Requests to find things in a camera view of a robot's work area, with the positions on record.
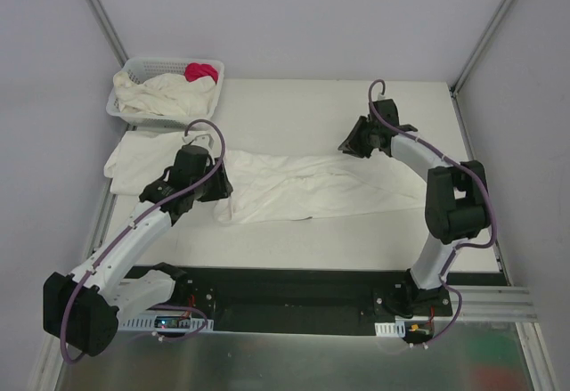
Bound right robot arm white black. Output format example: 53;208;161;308
338;99;497;315

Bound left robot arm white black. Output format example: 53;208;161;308
43;144;232;362

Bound folded white t shirt stack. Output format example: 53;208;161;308
103;130;186;196

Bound cream clothes in basket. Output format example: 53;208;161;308
113;71;216;117

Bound red garment in basket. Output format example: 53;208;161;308
183;62;219;84

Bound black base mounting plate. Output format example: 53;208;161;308
119;264;453;335

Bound right aluminium frame post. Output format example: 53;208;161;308
450;0;517;98

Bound aluminium frame post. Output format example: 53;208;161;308
86;0;128;66
450;0;517;98

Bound left white cable duct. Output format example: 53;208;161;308
118;314;214;333

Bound white cable duct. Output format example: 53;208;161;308
118;314;214;333
374;321;406;338

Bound right white cable duct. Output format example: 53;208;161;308
374;321;406;338

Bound aluminium rail front right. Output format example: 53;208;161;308
455;286;538;322

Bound left aluminium frame post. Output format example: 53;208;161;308
86;0;128;66

